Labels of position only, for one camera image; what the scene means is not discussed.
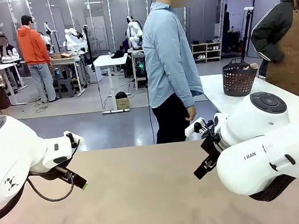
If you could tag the person in brown apron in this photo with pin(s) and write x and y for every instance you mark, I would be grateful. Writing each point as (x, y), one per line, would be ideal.
(287, 42)

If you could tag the dark perforated plastic basket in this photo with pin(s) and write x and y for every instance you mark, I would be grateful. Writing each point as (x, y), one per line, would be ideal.
(238, 83)

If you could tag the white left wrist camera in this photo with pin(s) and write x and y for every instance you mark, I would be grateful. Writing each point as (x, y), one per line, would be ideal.
(76, 139)

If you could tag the computer with glowing fan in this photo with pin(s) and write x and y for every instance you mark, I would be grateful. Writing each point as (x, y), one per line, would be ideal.
(140, 65)

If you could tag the black stand with white head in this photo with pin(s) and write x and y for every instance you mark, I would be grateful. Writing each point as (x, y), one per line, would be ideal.
(245, 30)

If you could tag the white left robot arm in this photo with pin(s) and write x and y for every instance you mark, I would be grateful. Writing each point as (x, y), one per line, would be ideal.
(11, 150)

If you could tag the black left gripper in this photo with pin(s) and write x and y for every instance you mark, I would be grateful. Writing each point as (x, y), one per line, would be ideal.
(50, 173)

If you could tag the large white table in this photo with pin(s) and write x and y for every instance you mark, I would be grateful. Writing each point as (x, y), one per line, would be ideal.
(215, 88)

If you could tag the wooden shoe shelf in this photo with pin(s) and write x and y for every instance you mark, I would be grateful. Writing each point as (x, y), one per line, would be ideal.
(207, 52)

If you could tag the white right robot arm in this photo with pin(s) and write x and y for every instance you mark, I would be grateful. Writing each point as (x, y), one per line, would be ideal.
(258, 123)

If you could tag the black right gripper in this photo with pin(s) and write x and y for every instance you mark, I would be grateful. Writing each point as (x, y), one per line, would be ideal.
(213, 145)

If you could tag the person's right hand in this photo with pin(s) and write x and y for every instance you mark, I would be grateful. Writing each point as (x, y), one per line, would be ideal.
(191, 112)

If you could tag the small white robot arm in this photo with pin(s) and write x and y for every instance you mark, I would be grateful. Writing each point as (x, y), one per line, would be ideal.
(134, 32)
(73, 38)

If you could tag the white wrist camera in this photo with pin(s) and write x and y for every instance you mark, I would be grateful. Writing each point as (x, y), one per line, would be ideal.
(76, 139)
(191, 129)

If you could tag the white standing desk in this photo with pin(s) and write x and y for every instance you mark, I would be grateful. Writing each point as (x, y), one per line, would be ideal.
(105, 60)

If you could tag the person in blue shirt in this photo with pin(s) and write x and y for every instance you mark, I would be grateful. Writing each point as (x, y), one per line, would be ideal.
(165, 58)

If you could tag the grey plastic stool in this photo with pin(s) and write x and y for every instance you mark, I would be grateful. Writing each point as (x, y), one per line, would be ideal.
(65, 86)

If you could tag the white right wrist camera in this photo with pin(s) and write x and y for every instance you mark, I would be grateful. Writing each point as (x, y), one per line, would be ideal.
(191, 129)

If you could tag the black round object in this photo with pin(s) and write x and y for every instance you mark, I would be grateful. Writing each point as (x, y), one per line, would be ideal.
(121, 94)

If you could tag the white robot workstation table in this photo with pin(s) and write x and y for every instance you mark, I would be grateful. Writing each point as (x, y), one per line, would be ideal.
(135, 51)

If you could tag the black tripod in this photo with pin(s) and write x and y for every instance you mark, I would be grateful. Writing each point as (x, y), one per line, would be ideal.
(88, 44)

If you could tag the seated person in varsity jacket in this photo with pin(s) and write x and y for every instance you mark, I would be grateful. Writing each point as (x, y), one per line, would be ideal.
(9, 51)

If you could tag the open flat cardboard box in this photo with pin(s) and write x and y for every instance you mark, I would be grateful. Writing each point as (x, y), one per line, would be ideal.
(62, 56)

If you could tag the person in orange hoodie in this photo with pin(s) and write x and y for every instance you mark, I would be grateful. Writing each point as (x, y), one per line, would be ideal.
(32, 46)

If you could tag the blue-sleeved right forearm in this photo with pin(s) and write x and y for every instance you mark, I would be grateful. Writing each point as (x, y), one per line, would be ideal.
(188, 95)

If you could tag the small printed cardboard box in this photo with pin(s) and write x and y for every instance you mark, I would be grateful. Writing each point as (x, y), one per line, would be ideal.
(122, 104)

